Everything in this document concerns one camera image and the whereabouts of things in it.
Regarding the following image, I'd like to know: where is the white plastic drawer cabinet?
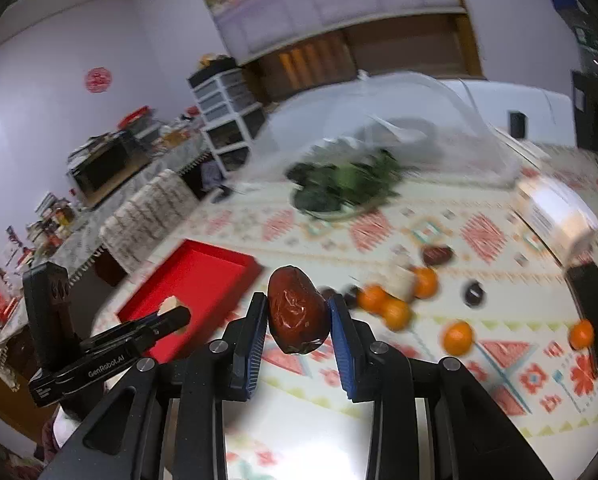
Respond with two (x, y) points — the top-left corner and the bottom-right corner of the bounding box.
(188, 58), (265, 178)

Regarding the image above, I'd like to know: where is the patterned chair back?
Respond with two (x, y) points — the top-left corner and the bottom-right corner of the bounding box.
(98, 169), (199, 274)

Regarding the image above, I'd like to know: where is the dark purple plum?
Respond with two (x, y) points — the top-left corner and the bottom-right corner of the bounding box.
(463, 281), (486, 308)

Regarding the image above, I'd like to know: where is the white tissue box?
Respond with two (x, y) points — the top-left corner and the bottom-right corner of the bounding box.
(512, 176), (598, 266)

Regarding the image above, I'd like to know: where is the white mesh food cover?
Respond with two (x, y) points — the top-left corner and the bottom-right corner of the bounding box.
(237, 72), (521, 188)

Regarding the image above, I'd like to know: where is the water dispenser bottle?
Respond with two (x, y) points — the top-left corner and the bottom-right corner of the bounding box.
(552, 0), (598, 79)

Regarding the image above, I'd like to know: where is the dark red jujube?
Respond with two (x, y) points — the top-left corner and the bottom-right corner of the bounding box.
(421, 245), (454, 266)

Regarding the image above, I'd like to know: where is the silver microwave oven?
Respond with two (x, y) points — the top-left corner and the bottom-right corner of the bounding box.
(67, 130), (150, 209)

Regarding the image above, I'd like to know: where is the red paper wall ornament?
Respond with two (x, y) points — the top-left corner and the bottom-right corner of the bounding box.
(84, 67), (113, 93)

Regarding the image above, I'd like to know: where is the large orange tangerine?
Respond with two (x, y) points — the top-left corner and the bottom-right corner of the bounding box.
(441, 321), (474, 356)

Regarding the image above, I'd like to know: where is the red shallow tray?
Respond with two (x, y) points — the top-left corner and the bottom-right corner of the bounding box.
(118, 240), (262, 363)

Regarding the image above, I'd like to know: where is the red jujube date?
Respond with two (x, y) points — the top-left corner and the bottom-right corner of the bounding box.
(267, 266), (331, 354)

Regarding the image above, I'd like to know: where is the plate of spinach leaves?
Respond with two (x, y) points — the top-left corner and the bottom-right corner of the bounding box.
(285, 150), (403, 221)

